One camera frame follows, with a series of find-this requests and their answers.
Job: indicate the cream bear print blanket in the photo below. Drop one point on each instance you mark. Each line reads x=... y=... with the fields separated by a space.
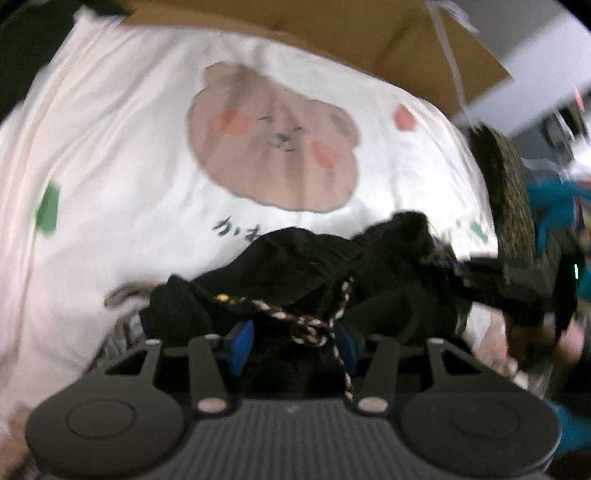
x=115 y=184

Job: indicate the brown cardboard box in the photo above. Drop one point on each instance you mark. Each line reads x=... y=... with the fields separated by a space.
x=369 y=32

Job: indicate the brown woven basket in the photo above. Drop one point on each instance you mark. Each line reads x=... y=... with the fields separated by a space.
x=503 y=184

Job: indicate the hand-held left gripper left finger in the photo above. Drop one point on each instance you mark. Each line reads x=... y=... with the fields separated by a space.
x=242 y=350

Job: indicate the person's right hand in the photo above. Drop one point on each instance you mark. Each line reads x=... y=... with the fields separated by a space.
x=575 y=344

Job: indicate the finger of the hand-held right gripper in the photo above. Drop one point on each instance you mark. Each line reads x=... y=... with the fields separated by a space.
x=482 y=272

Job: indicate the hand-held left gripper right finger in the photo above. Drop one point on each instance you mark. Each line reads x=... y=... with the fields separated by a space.
x=353 y=353

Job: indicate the teal cloth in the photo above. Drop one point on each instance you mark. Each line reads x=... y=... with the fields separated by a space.
x=554 y=198

